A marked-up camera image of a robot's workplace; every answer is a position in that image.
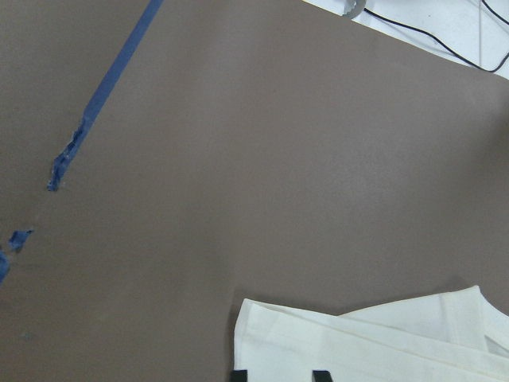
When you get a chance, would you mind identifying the cream long-sleeve printed shirt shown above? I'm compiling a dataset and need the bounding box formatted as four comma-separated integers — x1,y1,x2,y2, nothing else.
234,286,508,381

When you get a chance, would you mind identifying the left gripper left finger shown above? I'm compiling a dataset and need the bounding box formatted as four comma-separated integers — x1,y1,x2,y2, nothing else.
230,369,248,382

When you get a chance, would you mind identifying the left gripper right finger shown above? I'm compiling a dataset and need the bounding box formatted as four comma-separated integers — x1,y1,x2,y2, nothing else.
312,370,332,382

